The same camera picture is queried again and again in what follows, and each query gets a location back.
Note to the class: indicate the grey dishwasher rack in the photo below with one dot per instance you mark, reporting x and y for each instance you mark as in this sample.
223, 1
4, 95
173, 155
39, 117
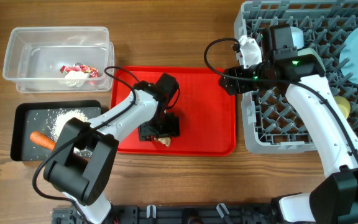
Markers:
271, 125

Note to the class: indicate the orange carrot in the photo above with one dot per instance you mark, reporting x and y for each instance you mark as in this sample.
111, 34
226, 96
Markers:
42, 140

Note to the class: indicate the red serving tray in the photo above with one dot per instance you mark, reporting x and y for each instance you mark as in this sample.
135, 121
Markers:
207, 114

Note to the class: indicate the pile of white rice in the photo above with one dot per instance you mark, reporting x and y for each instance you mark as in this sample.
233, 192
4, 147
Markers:
62, 118

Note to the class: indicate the yellow plastic cup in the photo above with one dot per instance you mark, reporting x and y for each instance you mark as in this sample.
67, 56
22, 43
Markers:
344, 105

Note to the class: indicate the red snack wrapper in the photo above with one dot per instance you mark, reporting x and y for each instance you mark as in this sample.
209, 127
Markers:
79, 67

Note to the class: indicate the white tissue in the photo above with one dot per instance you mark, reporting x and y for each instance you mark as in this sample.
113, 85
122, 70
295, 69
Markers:
74, 79

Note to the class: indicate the clear plastic bin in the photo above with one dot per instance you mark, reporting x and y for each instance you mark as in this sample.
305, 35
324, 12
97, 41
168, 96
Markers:
35, 55

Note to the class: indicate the mint green bowl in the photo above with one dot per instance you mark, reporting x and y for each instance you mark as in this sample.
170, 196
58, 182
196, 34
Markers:
310, 51

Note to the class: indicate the black tray bin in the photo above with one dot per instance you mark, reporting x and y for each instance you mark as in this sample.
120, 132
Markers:
39, 117

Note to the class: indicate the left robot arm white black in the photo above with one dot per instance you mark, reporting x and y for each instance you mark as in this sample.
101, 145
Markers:
82, 160

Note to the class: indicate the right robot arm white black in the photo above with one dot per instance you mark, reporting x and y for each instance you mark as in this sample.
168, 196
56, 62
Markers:
300, 73

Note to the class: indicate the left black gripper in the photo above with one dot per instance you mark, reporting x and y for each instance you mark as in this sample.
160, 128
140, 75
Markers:
173, 128

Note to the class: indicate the brown food scrap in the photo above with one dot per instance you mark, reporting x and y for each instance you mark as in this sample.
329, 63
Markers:
165, 141

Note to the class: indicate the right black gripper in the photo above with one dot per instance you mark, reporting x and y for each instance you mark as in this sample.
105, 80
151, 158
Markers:
229, 82

